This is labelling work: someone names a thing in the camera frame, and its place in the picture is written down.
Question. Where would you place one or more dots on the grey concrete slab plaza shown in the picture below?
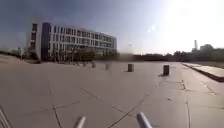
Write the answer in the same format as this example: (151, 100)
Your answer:
(100, 90)

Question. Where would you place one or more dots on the large pale grid-window building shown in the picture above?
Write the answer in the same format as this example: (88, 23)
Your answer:
(76, 41)

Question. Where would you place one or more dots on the robot's own part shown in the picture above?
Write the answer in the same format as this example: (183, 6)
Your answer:
(80, 122)
(144, 120)

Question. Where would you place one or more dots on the row of dark trees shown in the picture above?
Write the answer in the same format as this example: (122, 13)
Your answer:
(186, 55)

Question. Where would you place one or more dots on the distant pale tower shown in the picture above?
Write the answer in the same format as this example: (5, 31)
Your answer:
(195, 45)

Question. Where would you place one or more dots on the raised concrete ledge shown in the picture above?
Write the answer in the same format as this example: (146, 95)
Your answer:
(208, 71)

